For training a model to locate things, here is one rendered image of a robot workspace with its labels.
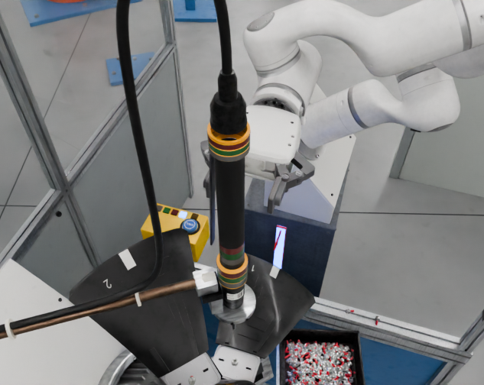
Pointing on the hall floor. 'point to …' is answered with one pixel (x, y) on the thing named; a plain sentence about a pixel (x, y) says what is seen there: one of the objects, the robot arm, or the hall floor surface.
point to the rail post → (444, 374)
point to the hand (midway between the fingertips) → (242, 192)
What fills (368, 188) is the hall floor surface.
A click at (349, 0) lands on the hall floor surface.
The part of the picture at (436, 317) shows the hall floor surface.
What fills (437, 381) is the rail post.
